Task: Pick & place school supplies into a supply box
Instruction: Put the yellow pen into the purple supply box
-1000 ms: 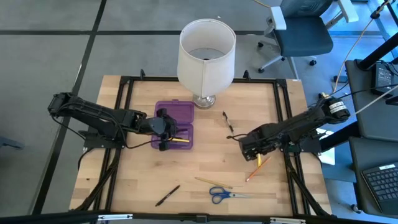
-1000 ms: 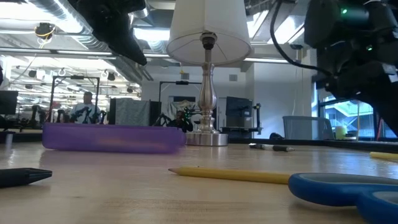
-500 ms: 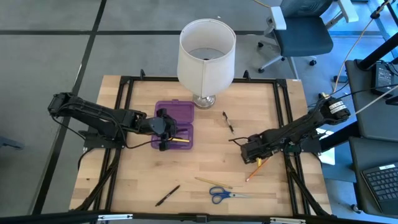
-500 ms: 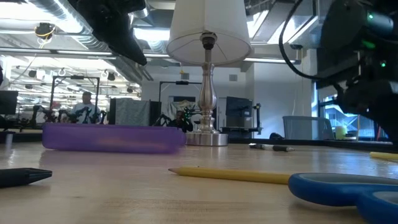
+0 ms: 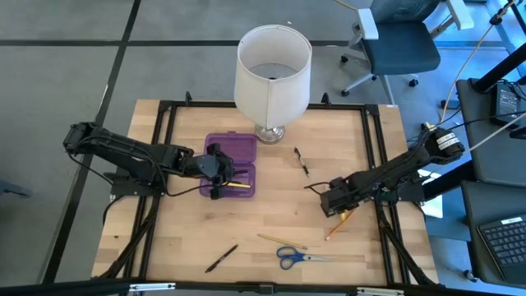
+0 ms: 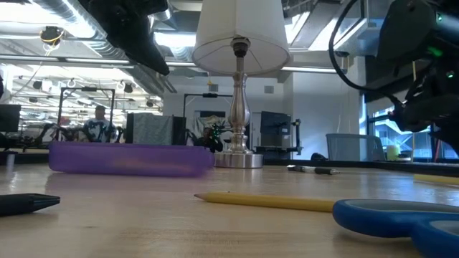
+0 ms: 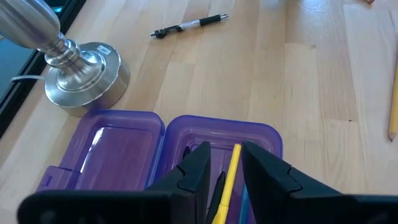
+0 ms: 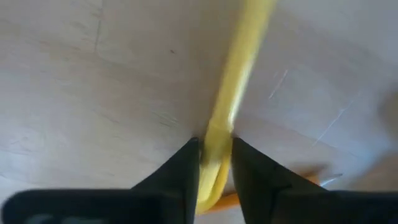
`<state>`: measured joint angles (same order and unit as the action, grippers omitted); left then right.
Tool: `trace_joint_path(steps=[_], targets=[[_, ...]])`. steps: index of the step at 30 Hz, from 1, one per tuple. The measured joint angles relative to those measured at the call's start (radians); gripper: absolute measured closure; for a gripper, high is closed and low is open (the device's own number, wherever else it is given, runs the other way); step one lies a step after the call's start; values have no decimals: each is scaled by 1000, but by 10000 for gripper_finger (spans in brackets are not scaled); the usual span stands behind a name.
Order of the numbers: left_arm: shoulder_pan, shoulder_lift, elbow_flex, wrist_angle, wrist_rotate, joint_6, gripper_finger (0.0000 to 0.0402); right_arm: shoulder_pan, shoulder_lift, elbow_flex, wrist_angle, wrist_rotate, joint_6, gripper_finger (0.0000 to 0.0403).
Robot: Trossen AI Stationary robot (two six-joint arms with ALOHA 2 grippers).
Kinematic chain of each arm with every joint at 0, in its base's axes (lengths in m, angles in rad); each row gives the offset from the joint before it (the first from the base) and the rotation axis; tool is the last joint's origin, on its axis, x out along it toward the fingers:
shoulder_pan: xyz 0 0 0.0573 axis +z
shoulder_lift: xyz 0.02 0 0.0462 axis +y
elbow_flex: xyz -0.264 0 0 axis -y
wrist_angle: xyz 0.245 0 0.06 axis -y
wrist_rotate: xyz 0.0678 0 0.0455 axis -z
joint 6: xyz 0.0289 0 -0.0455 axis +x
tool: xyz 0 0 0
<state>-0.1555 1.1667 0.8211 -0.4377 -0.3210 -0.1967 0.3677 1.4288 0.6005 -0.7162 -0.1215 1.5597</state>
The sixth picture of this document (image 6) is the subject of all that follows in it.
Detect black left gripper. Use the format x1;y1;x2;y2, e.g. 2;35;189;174
78;0;170;76

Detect purple plastic supply box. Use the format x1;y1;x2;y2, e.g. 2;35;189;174
48;141;216;178

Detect black marker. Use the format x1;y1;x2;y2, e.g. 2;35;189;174
0;193;61;217

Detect yellow wooden pencil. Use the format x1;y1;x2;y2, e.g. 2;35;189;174
194;191;336;213

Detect black pen clear barrel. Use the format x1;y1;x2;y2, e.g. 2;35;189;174
286;164;341;176

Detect blue grey-lined scissors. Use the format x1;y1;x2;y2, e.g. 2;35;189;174
332;199;459;258

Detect yellow marker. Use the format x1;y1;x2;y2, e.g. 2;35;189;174
413;173;459;186

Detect grey covered cabinet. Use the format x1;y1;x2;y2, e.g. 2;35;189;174
125;113;187;146

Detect person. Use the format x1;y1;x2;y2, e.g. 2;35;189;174
195;127;224;153
82;105;118;143

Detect pale hanging cloth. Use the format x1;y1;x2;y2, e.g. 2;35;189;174
195;114;230;137

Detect silver table lamp white shade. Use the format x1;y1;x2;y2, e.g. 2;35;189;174
191;0;291;169

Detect black monitor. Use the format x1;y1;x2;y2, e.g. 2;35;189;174
0;103;22;133

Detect dark monitor on stand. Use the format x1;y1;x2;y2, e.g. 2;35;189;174
255;110;304;155

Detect ceiling light strip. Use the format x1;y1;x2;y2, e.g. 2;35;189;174
280;65;348;75

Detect yellow cup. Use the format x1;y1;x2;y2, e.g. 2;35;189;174
386;144;400;161

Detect black frame rig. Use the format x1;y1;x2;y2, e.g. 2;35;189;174
182;92;234;118
57;87;116;143

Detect yellow cable coil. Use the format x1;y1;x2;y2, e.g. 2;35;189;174
39;25;65;46

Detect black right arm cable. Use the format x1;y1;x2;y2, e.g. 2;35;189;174
328;0;404;107

